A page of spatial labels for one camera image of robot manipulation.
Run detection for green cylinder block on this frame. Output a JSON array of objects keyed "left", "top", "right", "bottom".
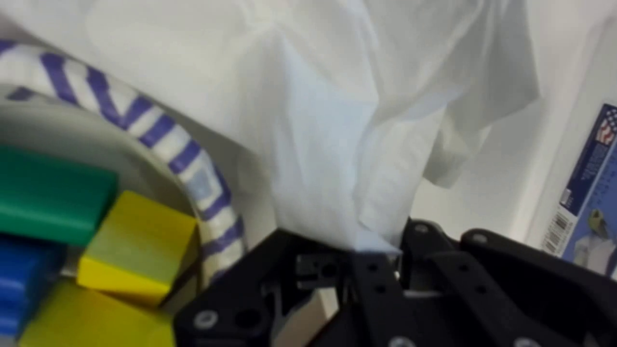
[{"left": 0, "top": 145, "right": 121, "bottom": 249}]

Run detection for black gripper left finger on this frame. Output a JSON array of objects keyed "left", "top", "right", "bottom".
[{"left": 171, "top": 228, "right": 405, "bottom": 347}]

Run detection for blue ridged block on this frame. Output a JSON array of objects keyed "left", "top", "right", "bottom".
[{"left": 0, "top": 233, "right": 65, "bottom": 339}]

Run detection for blue patterned paper plate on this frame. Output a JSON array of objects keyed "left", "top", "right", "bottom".
[{"left": 0, "top": 39, "right": 248, "bottom": 347}]

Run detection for clear plastic container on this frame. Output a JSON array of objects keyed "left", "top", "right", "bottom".
[{"left": 522, "top": 95, "right": 617, "bottom": 285}]

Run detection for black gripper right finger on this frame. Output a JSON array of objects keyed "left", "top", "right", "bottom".
[{"left": 393, "top": 218, "right": 617, "bottom": 347}]

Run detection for clear plastic bag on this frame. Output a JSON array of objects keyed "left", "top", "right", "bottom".
[{"left": 0, "top": 0, "right": 541, "bottom": 255}]

